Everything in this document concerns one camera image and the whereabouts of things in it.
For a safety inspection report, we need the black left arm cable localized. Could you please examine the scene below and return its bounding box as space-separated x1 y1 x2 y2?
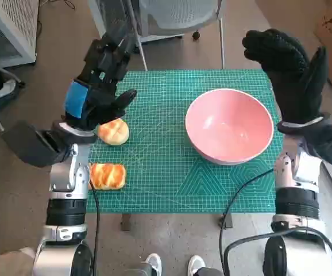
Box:
89 180 101 276

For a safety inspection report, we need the white shoe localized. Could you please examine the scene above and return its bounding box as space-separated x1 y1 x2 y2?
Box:
188 255 206 276
141 252 163 276

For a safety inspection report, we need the rectangular toy bread loaf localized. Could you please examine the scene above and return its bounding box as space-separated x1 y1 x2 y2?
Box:
88 162 126 190

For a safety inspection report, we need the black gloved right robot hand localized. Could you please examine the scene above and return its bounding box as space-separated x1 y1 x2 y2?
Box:
242 28 327 123

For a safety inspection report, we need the large white perforated cabinet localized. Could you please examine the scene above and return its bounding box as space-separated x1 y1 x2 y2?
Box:
0 0 39 68

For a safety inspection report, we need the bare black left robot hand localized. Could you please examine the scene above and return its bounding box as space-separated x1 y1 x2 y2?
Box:
61 24 138 132

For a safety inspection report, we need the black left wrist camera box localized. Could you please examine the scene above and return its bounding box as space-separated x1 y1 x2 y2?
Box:
1 119 71 168

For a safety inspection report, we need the grey mesh chair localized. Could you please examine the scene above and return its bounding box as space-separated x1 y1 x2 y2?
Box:
125 0 226 71

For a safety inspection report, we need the round toy bread bun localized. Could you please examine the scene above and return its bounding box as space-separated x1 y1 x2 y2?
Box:
97 118 130 147

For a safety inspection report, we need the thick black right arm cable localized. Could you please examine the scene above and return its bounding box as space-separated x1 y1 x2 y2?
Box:
223 231 332 276

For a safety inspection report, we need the grey leg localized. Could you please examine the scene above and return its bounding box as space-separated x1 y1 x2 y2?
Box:
122 263 152 276
197 266 224 276

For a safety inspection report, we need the pink bowl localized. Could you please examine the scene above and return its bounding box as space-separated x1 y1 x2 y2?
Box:
184 88 275 166

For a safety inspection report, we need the green cutting mat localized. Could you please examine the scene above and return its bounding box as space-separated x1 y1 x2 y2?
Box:
85 70 283 214

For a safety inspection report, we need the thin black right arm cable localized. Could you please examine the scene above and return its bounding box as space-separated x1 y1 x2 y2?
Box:
219 168 276 276

